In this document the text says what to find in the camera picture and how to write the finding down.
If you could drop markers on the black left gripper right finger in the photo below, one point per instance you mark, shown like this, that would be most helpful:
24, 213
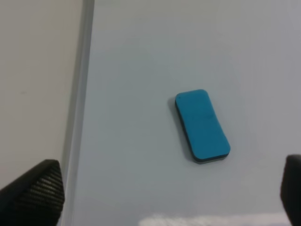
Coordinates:
291, 189

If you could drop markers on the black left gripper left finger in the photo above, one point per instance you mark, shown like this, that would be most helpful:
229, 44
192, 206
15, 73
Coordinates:
36, 198

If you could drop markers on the blue whiteboard eraser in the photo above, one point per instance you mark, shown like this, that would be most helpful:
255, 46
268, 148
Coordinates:
203, 132

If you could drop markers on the white whiteboard with aluminium frame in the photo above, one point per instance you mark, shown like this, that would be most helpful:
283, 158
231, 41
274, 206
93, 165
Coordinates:
130, 164

